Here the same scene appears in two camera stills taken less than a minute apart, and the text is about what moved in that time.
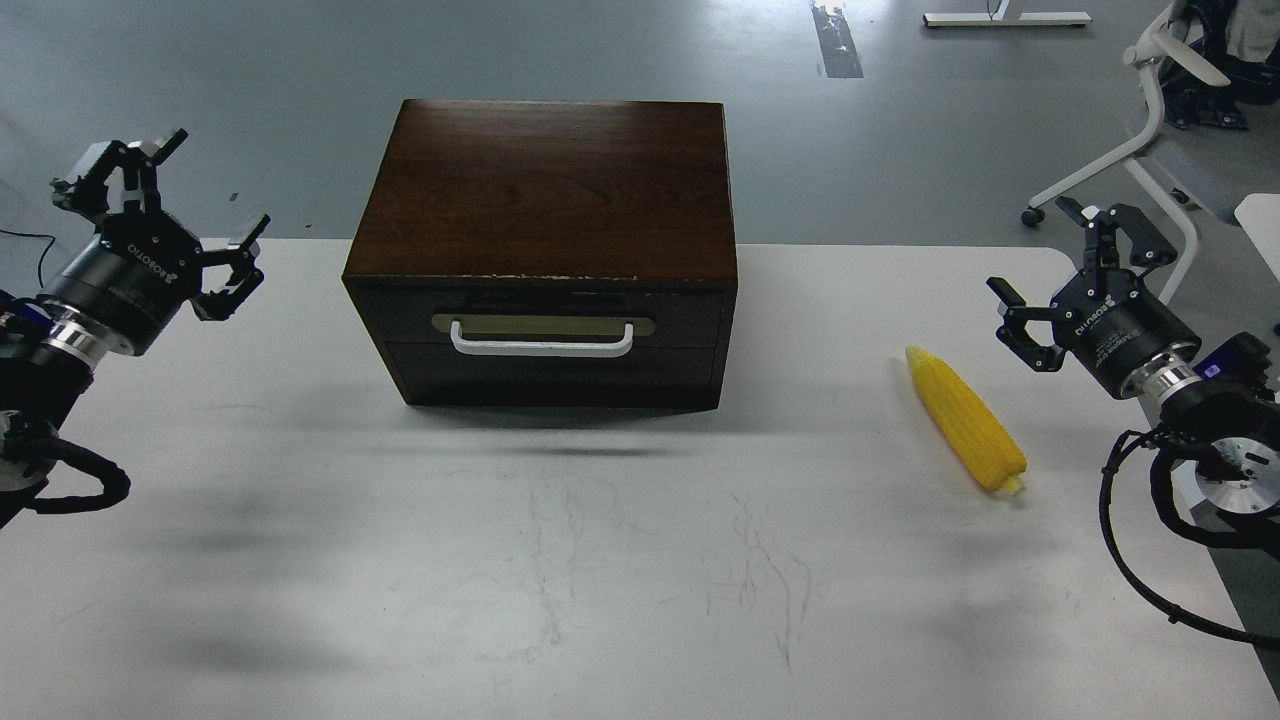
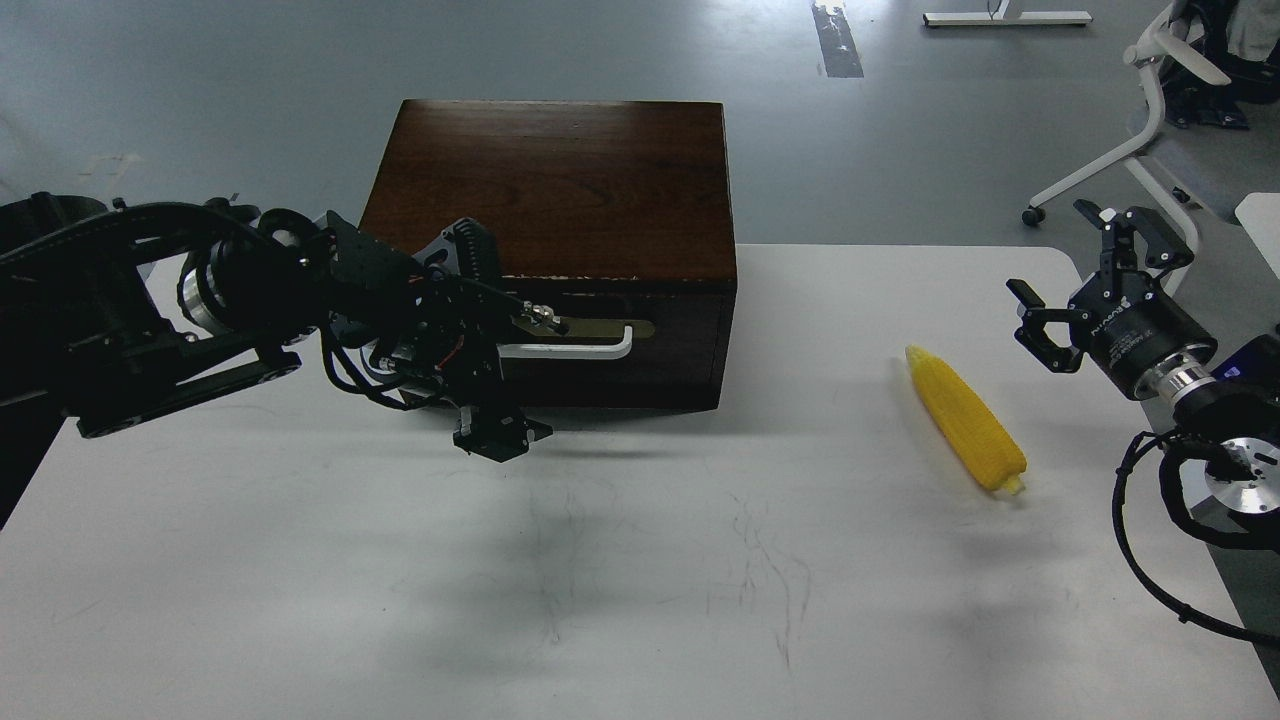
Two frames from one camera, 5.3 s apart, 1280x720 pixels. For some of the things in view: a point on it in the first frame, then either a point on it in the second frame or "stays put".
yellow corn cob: x=982 y=440 stays put
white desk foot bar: x=1008 y=19 stays put
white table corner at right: x=1259 y=215 stays put
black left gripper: x=144 y=266 → x=422 y=330
